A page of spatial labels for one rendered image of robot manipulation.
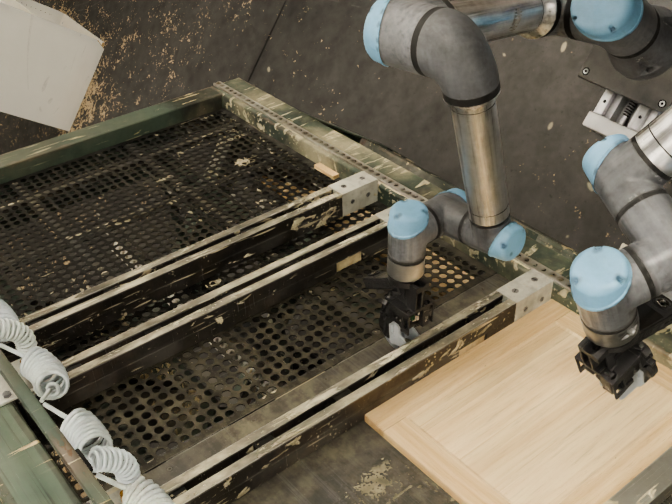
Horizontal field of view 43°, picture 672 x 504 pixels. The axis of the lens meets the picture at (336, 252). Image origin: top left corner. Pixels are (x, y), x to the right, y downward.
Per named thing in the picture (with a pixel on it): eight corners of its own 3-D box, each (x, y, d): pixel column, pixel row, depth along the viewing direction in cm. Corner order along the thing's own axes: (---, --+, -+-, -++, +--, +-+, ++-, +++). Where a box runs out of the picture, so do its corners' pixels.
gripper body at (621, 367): (578, 372, 129) (565, 335, 120) (616, 333, 130) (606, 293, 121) (619, 403, 124) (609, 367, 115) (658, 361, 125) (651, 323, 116)
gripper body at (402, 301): (406, 339, 172) (408, 292, 165) (378, 318, 178) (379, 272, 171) (433, 323, 176) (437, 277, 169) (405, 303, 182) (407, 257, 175)
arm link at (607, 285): (648, 274, 103) (583, 305, 104) (655, 317, 112) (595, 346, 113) (615, 229, 109) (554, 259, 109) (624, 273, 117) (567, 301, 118)
